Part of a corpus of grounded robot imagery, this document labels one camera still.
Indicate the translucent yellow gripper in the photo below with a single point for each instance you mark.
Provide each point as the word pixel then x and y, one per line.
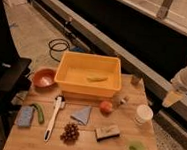
pixel 171 98

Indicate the green pepper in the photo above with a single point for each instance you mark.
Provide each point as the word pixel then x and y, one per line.
pixel 40 115

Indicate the green small bowl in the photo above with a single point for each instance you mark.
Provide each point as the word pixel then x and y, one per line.
pixel 136 145

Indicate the red bowl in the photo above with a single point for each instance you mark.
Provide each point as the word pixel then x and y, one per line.
pixel 43 78

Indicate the white cup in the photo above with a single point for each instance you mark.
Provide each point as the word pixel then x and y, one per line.
pixel 143 114

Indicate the small toy figure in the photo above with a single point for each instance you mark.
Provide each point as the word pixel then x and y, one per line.
pixel 124 100

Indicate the orange fruit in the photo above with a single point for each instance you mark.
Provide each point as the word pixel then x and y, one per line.
pixel 106 107

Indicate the yellow banana in bin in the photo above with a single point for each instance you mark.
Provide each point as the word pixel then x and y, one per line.
pixel 96 79

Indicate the blue folded cloth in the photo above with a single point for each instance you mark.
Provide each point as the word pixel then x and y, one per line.
pixel 82 115

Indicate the yellow plastic bin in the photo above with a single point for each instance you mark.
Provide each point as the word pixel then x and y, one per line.
pixel 74 68

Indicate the bunch of purple grapes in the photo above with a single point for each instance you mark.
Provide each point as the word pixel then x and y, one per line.
pixel 71 133

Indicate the blue sponge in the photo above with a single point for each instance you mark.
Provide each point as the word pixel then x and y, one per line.
pixel 25 116

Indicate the black side cart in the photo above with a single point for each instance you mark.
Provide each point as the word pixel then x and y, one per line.
pixel 13 80

